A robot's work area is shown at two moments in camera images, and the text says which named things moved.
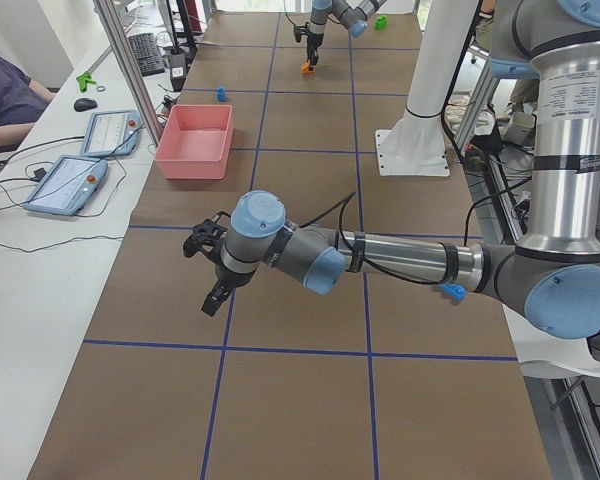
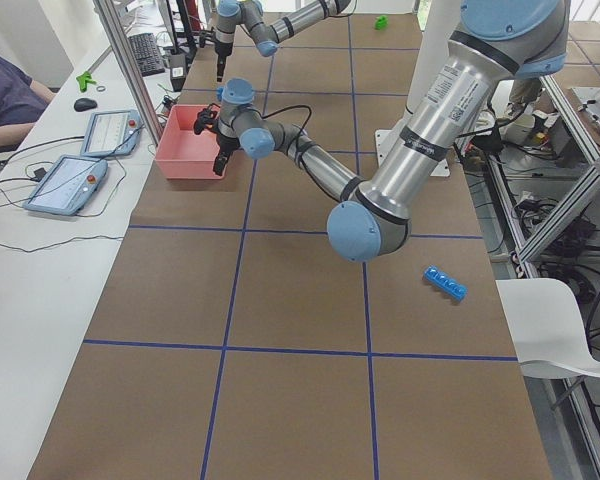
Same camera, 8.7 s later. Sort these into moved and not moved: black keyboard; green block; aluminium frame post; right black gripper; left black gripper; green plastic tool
Moved: left black gripper; right black gripper
Not moved: black keyboard; green plastic tool; aluminium frame post; green block
